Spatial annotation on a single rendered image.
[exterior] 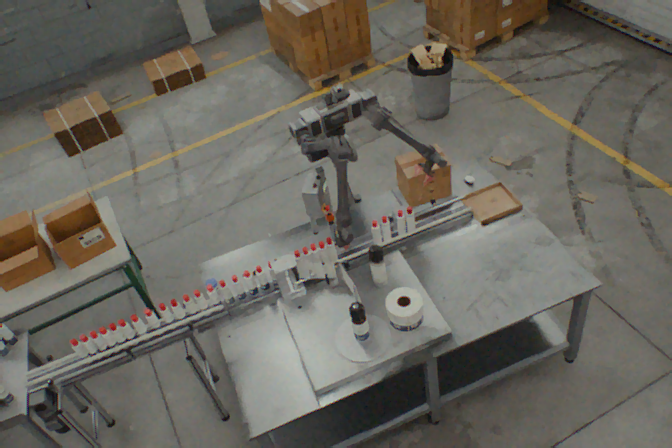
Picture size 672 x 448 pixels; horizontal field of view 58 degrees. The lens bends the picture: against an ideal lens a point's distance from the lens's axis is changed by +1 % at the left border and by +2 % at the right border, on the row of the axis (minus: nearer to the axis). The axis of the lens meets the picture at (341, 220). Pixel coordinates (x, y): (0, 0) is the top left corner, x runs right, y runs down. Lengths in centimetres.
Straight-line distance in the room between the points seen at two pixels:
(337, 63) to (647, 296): 402
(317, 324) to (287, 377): 34
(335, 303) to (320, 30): 382
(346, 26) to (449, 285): 396
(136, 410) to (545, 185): 370
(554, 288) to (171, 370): 274
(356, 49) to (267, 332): 419
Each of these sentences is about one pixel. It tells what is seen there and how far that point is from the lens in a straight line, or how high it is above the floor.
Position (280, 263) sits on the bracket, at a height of 114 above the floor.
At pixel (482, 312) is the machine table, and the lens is 347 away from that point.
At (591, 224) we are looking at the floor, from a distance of 515.
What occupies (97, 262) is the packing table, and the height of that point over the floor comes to 78.
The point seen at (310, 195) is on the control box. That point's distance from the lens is 331.
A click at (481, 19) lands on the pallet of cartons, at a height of 43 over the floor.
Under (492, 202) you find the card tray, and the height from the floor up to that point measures 83.
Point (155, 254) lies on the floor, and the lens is 551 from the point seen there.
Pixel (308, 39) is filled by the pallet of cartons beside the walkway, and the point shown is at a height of 61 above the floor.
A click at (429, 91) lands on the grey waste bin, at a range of 597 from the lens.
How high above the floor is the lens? 364
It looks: 44 degrees down
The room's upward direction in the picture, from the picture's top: 12 degrees counter-clockwise
